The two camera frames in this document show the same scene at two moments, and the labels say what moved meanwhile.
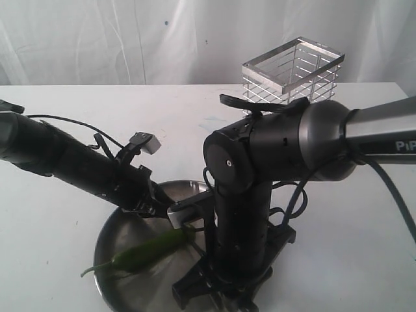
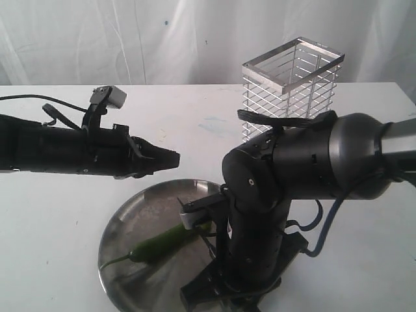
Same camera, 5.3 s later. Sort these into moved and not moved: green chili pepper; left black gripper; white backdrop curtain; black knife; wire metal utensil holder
Moved: black knife; left black gripper; green chili pepper
Not moved: wire metal utensil holder; white backdrop curtain
